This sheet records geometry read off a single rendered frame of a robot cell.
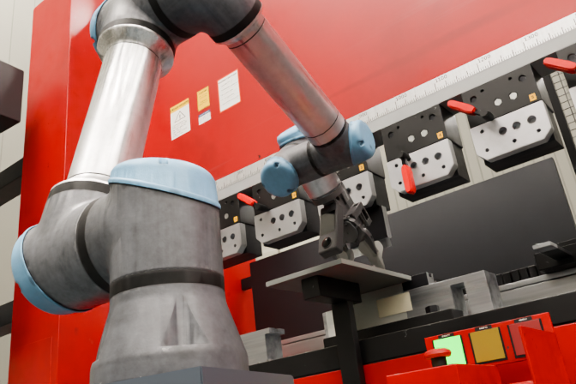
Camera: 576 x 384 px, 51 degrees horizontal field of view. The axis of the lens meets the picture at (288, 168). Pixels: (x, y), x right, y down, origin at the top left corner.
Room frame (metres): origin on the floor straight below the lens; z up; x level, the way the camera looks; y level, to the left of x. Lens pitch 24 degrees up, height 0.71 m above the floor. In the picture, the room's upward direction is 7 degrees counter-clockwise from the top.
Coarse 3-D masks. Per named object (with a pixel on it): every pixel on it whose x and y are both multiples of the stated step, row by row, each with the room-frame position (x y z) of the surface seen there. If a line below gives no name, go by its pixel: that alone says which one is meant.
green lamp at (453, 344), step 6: (456, 336) 0.99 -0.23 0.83; (438, 342) 1.01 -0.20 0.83; (444, 342) 1.01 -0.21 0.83; (450, 342) 1.00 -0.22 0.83; (456, 342) 0.99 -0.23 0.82; (450, 348) 1.00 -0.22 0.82; (456, 348) 1.00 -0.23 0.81; (462, 348) 0.99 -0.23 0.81; (456, 354) 1.00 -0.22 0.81; (462, 354) 0.99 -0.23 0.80; (450, 360) 1.00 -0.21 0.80; (456, 360) 1.00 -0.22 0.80; (462, 360) 0.99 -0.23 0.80
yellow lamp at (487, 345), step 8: (496, 328) 0.96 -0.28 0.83; (472, 336) 0.98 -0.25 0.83; (480, 336) 0.97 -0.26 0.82; (488, 336) 0.96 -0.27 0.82; (496, 336) 0.96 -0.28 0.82; (472, 344) 0.98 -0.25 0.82; (480, 344) 0.97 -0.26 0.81; (488, 344) 0.97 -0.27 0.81; (496, 344) 0.96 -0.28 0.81; (480, 352) 0.98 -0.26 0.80; (488, 352) 0.97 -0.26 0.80; (496, 352) 0.96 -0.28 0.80; (480, 360) 0.98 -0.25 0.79; (488, 360) 0.97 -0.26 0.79
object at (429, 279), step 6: (414, 276) 1.27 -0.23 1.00; (420, 276) 1.26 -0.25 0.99; (426, 276) 1.26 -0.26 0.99; (432, 276) 1.28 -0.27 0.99; (408, 282) 1.28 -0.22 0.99; (414, 282) 1.27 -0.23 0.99; (420, 282) 1.26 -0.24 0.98; (426, 282) 1.26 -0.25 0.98; (432, 282) 1.27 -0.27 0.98; (408, 288) 1.28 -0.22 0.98; (414, 288) 1.27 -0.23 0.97
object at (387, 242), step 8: (376, 208) 1.31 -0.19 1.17; (384, 208) 1.31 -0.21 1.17; (376, 216) 1.31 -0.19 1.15; (384, 216) 1.31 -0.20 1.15; (376, 224) 1.31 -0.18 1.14; (384, 224) 1.30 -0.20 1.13; (376, 232) 1.32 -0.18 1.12; (384, 232) 1.31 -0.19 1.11; (376, 240) 1.32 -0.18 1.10; (384, 240) 1.32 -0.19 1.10; (352, 248) 1.36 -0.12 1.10; (384, 248) 1.32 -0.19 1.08
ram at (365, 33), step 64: (320, 0) 1.31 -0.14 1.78; (384, 0) 1.20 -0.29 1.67; (448, 0) 1.11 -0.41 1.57; (512, 0) 1.04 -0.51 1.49; (192, 64) 1.60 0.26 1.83; (320, 64) 1.33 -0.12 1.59; (384, 64) 1.22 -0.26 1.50; (448, 64) 1.14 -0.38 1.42; (512, 64) 1.06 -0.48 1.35; (192, 128) 1.61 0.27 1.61; (256, 128) 1.46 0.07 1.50
